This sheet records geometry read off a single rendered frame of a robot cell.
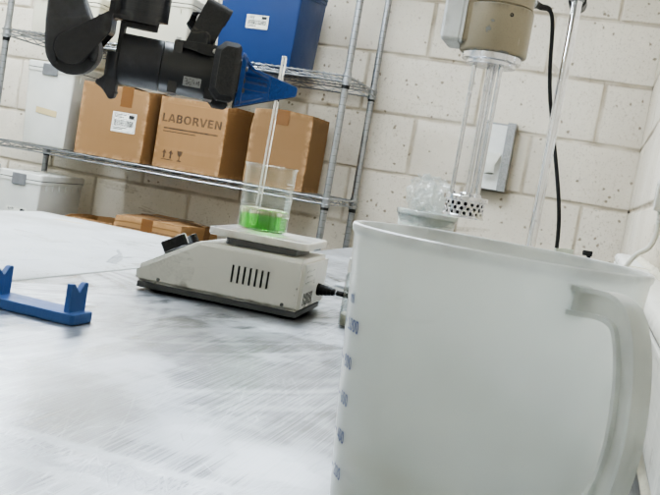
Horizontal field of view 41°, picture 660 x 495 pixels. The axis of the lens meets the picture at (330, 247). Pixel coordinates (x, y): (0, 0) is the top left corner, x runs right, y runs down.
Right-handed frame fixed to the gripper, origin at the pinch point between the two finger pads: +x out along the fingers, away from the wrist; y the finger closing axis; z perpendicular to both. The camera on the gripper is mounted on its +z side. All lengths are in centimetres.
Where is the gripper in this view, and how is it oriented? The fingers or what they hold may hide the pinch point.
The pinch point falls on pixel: (267, 86)
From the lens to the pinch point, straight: 104.8
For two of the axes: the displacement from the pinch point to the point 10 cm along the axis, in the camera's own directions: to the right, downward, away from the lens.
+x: 9.7, 1.6, 1.8
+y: -1.6, -1.0, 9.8
